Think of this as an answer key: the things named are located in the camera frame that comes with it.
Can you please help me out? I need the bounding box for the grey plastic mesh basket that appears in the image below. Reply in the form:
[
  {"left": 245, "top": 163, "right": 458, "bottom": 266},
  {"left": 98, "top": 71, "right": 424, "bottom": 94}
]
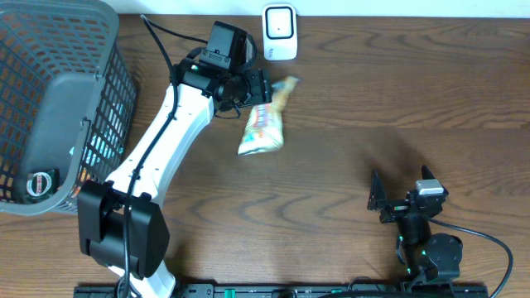
[{"left": 1, "top": 0, "right": 137, "bottom": 216}]

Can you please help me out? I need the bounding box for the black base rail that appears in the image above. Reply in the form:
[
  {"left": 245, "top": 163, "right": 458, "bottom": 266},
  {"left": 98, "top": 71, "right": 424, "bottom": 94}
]
[{"left": 74, "top": 281, "right": 489, "bottom": 298}]

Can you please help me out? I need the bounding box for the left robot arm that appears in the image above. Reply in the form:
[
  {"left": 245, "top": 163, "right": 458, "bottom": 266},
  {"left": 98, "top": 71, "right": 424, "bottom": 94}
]
[{"left": 75, "top": 22, "right": 272, "bottom": 297}]

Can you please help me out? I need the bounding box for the dark green round-label packet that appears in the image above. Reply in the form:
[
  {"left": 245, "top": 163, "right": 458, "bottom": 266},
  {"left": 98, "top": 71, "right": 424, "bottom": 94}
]
[{"left": 23, "top": 169, "right": 60, "bottom": 204}]

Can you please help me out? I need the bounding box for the large yellow snack bag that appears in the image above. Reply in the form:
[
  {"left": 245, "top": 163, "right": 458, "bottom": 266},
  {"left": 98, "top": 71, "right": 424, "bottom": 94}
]
[{"left": 238, "top": 76, "right": 300, "bottom": 156}]

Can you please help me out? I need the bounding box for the white barcode scanner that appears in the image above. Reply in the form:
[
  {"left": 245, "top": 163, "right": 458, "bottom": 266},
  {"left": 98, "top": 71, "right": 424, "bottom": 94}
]
[{"left": 262, "top": 3, "right": 298, "bottom": 61}]

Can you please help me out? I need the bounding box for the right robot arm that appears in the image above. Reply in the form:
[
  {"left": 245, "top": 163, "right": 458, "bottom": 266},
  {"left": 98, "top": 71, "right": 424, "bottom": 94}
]
[{"left": 367, "top": 166, "right": 463, "bottom": 292}]

